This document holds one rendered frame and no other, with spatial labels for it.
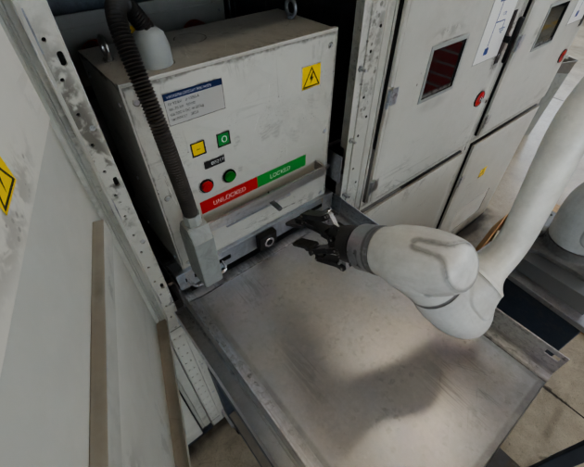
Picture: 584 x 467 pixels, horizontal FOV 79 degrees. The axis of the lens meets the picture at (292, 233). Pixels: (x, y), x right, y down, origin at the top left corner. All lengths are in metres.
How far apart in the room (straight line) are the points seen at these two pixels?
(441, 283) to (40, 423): 0.47
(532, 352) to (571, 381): 1.17
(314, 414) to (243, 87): 0.69
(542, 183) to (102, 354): 0.67
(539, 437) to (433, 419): 1.13
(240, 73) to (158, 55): 0.16
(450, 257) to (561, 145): 0.25
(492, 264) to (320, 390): 0.43
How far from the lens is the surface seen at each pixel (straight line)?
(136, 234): 0.76
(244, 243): 0.99
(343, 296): 0.96
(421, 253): 0.54
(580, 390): 2.17
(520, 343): 1.01
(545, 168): 0.69
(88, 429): 0.45
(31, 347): 0.37
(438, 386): 0.90
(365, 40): 0.93
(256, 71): 0.78
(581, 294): 1.28
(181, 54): 0.78
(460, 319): 0.68
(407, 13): 0.98
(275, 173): 0.93
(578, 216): 1.23
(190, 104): 0.73
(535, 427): 1.98
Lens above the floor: 1.63
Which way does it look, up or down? 45 degrees down
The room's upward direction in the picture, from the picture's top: straight up
